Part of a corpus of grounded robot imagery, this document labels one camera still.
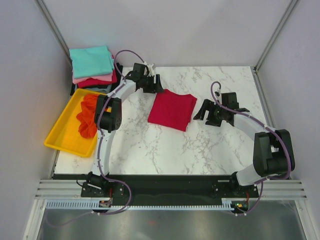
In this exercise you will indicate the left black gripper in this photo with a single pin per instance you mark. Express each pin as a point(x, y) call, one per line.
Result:
point(152, 84)

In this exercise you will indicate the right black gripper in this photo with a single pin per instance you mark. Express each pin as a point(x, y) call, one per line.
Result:
point(209, 113)

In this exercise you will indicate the crimson red t-shirt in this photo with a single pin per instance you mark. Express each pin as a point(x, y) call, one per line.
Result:
point(172, 110)

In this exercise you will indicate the yellow plastic tray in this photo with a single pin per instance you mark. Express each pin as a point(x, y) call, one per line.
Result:
point(65, 136)

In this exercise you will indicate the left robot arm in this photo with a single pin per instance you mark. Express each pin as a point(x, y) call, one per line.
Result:
point(108, 119)

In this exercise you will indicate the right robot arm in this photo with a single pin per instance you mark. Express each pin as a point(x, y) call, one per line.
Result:
point(272, 148)

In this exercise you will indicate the folded black t-shirt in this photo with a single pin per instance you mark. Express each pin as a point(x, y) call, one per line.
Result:
point(75, 87)

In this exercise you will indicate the folded grey-blue t-shirt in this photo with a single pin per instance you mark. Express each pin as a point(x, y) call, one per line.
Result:
point(104, 89)

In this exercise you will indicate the folded pink t-shirt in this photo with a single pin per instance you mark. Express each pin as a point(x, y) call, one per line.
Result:
point(105, 78)

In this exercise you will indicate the folded red t-shirt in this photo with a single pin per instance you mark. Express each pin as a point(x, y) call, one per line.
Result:
point(92, 82)

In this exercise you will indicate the orange t-shirt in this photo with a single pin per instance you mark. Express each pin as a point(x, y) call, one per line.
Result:
point(88, 128)

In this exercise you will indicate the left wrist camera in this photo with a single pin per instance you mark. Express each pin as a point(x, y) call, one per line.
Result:
point(150, 70)

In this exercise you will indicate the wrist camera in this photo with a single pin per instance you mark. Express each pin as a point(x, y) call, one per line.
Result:
point(150, 70)
point(218, 92)

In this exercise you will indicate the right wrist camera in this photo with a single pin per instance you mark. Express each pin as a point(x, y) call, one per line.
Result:
point(218, 92)

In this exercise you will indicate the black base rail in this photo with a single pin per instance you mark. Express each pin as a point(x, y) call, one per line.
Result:
point(164, 189)

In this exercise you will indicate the left aluminium frame post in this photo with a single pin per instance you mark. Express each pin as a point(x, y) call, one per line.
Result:
point(54, 28)

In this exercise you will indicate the aluminium frame post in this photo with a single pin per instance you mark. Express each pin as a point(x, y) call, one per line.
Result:
point(275, 34)
point(54, 28)

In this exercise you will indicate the right aluminium frame post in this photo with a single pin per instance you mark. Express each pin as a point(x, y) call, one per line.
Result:
point(275, 34)

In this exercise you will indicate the white slotted cable duct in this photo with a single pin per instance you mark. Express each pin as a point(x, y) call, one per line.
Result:
point(99, 205)

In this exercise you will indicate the aluminium front rail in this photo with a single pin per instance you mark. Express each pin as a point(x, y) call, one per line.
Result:
point(272, 190)

